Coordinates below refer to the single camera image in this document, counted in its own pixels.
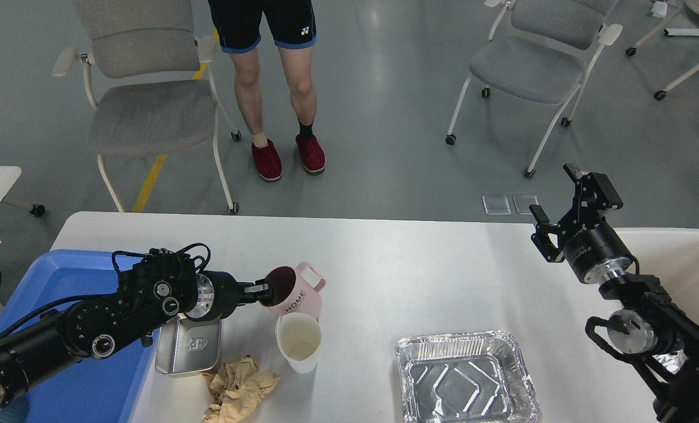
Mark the left floor socket plate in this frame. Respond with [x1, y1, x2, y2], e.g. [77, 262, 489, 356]
[482, 194, 512, 215]

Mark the grey chair left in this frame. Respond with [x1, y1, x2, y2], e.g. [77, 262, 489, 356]
[52, 1, 239, 214]

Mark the grey chair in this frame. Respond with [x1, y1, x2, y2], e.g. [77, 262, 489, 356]
[52, 1, 239, 214]
[445, 1, 623, 179]

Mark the white paper cup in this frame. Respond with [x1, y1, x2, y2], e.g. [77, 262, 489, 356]
[275, 311, 322, 374]

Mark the foil tray in bin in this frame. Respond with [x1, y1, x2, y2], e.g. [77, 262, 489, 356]
[654, 348, 688, 375]

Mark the brown paper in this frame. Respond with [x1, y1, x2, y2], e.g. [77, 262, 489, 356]
[201, 354, 281, 422]

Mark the blue plastic tray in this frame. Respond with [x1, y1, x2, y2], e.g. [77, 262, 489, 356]
[0, 250, 154, 422]

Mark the right floor socket plate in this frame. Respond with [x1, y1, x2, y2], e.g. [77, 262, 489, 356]
[512, 194, 540, 215]

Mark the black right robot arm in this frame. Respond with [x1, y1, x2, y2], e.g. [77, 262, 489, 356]
[529, 163, 699, 422]

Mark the floor socket plate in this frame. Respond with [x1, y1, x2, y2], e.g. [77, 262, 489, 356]
[512, 194, 540, 215]
[482, 194, 512, 215]

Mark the white plastic bin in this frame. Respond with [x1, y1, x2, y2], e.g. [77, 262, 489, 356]
[616, 228, 699, 325]

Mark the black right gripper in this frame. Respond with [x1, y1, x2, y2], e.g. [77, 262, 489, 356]
[529, 163, 635, 286]

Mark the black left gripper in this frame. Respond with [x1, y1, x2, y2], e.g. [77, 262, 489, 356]
[194, 271, 273, 321]

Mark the person in black shorts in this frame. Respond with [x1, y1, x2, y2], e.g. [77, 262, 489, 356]
[207, 0, 327, 183]

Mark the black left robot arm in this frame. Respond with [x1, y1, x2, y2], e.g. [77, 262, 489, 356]
[0, 244, 274, 410]

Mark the stainless steel rectangular box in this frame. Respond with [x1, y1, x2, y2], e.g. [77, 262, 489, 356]
[154, 315, 221, 378]

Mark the pink HOME mug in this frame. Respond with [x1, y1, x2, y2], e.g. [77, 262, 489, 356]
[259, 261, 327, 320]

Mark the aluminium foil tray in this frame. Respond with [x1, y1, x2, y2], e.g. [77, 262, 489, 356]
[395, 330, 542, 422]

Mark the grey chair right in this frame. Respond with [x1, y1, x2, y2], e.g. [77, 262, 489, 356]
[445, 1, 623, 179]

